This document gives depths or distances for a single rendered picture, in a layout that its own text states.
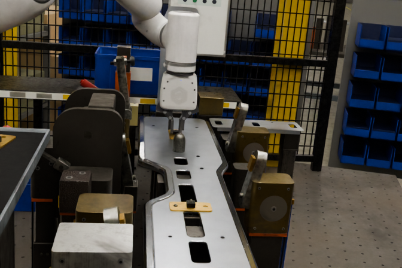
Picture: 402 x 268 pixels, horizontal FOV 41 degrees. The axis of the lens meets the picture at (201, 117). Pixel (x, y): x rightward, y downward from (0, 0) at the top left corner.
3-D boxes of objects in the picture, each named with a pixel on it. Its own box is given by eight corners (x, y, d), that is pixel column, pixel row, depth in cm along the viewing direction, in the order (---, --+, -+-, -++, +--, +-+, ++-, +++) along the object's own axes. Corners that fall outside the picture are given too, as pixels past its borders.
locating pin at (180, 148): (184, 158, 139) (186, 134, 137) (172, 158, 138) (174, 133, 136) (183, 154, 142) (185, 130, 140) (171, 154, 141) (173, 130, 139)
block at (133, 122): (132, 221, 164) (138, 105, 154) (121, 221, 164) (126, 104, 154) (133, 216, 167) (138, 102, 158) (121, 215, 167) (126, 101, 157)
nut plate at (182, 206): (210, 203, 109) (210, 198, 109) (212, 212, 106) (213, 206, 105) (168, 203, 108) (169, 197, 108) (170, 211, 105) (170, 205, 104)
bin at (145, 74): (183, 96, 185) (185, 59, 181) (93, 91, 181) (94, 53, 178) (180, 86, 200) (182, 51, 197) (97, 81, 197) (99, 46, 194)
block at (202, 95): (214, 200, 184) (224, 97, 174) (191, 199, 183) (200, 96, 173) (211, 190, 192) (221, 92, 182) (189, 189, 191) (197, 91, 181)
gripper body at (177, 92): (161, 69, 142) (159, 110, 145) (200, 72, 143) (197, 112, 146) (161, 64, 149) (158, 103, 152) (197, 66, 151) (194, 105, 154)
